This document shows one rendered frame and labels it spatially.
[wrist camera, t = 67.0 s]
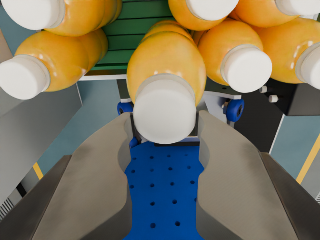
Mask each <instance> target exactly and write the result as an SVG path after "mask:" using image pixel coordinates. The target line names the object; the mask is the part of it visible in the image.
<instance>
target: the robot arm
mask: <svg viewBox="0 0 320 240"><path fill-rule="evenodd" d="M195 135H197V136H198V138H199V139H200V150H199V161H200V163H201V164H202V165H203V167H204V171H203V172H202V173H201V174H200V175H199V178H198V189H197V200H196V230H197V232H198V234H199V235H200V236H201V237H202V238H204V240H320V204H319V203H318V202H317V201H316V200H315V199H314V198H313V197H312V196H311V195H310V194H309V193H308V192H307V191H306V190H305V189H304V188H303V187H302V186H301V185H300V184H299V183H298V182H297V181H296V180H295V179H294V178H293V177H292V176H291V175H290V174H289V173H288V172H287V171H286V170H285V169H284V168H283V167H282V166H281V165H280V164H279V163H278V162H277V161H276V160H275V159H274V158H273V157H272V156H271V155H270V154H269V153H268V152H260V151H259V150H258V149H257V148H256V147H255V146H254V145H253V144H252V143H251V142H250V141H249V140H248V139H247V138H245V137H244V136H243V135H242V134H240V133H239V132H238V131H236V130H235V129H234V128H232V127H231V126H229V125H228V124H226V123H224V122H223V121H221V120H220V119H218V118H216V117H215V116H213V115H212V114H210V113H209V112H207V111H205V110H199V111H196V124H195ZM135 136H136V128H135V125H134V120H133V113H132V112H124V113H122V114H121V115H119V116H118V117H116V118H115V119H114V120H112V121H111V122H109V123H108V124H106V125H105V126H103V127H102V128H100V129H99V130H97V131H96V132H95V133H93V134H92V135H90V136H89V137H88V138H87V139H86V140H85V141H84V142H83V143H82V144H80V146H79V147H78V148H77V149H76V150H75V151H74V152H73V153H72V154H71V155H64V156H63V157H62V158H61V159H60V160H59V161H58V162H57V163H56V164H55V165H54V166H53V167H52V168H51V169H50V170H49V171H48V172H47V173H46V174H45V175H44V176H43V177H42V178H41V179H40V180H39V181H38V182H37V183H36V184H35V185H34V186H33V187H32V188H31V189H30V190H29V191H28V193H27V194H26V195H25V196H24V197H23V198H22V199H21V200H20V201H19V202H18V203H17V204H16V205H15V206H14V207H13V208H12V209H11V210H10V211H9V212H8V213H7V214H6V216H5V217H4V218H3V219H2V220H1V221H0V240H122V239H123V238H125V237H126V236H127V235H128V234H129V232H130V230H131V228H132V200H131V195H130V189H129V184H128V179H127V176H126V174H125V173H124V172H125V169H126V168H127V166H128V165H129V163H130V162H131V155H130V147H129V143H130V141H131V140H132V139H133V137H135Z"/></svg>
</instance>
